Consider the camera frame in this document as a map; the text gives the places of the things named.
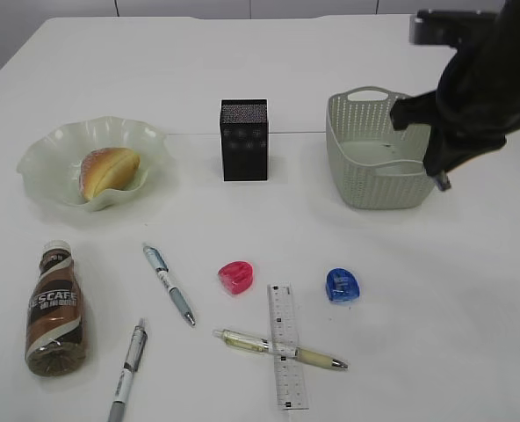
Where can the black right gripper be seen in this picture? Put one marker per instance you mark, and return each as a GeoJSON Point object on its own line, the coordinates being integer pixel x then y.
{"type": "Point", "coordinates": [478, 94]}

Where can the blue pencil sharpener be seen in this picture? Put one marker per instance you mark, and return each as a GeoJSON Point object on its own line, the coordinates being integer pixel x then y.
{"type": "Point", "coordinates": [341, 286]}

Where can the pink pencil sharpener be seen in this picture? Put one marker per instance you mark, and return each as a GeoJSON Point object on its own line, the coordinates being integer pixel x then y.
{"type": "Point", "coordinates": [236, 277]}

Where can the golden bread roll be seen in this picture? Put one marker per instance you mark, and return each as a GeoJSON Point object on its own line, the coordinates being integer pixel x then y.
{"type": "Point", "coordinates": [107, 168]}

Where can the brown Nescafe coffee bottle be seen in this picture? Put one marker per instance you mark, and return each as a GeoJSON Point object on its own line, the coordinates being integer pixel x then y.
{"type": "Point", "coordinates": [56, 340]}

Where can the smaller paper ball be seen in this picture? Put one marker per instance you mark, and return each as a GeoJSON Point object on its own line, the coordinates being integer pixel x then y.
{"type": "Point", "coordinates": [442, 181]}

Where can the grey-green plastic basket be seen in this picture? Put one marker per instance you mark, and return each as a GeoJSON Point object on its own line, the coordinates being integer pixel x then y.
{"type": "Point", "coordinates": [375, 167]}

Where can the black mesh pen holder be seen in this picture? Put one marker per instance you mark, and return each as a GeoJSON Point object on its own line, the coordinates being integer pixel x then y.
{"type": "Point", "coordinates": [244, 130]}

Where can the cream yellow click pen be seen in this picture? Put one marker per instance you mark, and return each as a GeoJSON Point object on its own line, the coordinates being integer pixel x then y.
{"type": "Point", "coordinates": [242, 340]}

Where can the blue grey click pen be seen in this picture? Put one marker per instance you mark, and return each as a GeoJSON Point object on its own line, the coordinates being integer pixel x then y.
{"type": "Point", "coordinates": [162, 271]}

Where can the white grey click pen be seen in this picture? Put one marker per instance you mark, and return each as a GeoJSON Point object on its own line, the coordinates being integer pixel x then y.
{"type": "Point", "coordinates": [130, 367]}

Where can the pale green wavy plate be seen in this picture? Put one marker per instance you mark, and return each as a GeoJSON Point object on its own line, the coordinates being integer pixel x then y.
{"type": "Point", "coordinates": [51, 166]}

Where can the clear plastic ruler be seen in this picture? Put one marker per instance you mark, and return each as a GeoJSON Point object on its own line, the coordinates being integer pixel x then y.
{"type": "Point", "coordinates": [290, 384]}

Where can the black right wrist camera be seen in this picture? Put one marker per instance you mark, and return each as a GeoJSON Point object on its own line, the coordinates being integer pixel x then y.
{"type": "Point", "coordinates": [429, 27]}

